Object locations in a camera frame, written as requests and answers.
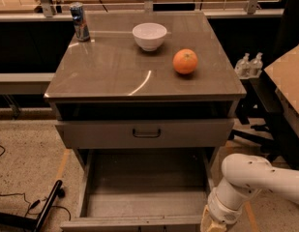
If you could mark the orange fruit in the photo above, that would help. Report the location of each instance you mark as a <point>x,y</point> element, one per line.
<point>185,61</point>

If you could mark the grey metal rail bench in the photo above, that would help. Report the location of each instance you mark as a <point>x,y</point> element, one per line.
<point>24,83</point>

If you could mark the grey top drawer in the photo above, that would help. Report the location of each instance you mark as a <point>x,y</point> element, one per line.
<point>136,134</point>

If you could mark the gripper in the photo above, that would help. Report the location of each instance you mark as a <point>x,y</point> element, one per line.
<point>223,209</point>

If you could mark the blue silver drink can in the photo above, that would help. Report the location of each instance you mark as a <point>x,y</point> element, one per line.
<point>80,24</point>

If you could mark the grey drawer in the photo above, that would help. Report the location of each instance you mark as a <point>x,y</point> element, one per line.
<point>136,134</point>
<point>154,190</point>

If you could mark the white ceramic bowl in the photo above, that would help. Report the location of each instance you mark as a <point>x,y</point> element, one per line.
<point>149,36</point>

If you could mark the clear sanitizer bottle right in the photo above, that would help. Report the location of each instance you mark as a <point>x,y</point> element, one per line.
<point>256,64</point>

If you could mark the brown wooden table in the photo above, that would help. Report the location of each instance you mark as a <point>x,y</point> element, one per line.
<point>284,72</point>

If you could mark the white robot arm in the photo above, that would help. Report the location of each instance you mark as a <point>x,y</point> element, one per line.
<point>244,177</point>

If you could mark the grey drawer cabinet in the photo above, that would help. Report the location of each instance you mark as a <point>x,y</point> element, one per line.
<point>111,78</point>

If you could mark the black office chair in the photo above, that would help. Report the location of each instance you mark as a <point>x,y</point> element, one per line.
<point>262,92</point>

